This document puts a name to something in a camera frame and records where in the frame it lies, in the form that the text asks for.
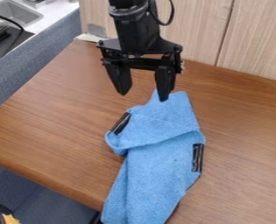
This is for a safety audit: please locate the blue cloth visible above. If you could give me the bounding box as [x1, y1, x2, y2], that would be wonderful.
[98, 89, 207, 224]

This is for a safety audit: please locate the toy stove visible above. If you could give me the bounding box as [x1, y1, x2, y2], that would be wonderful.
[0, 22, 36, 67]

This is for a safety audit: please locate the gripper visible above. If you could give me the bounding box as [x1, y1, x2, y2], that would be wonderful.
[95, 10, 186, 103]

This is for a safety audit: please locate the toy sink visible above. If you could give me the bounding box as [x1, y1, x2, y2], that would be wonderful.
[0, 0, 46, 28]

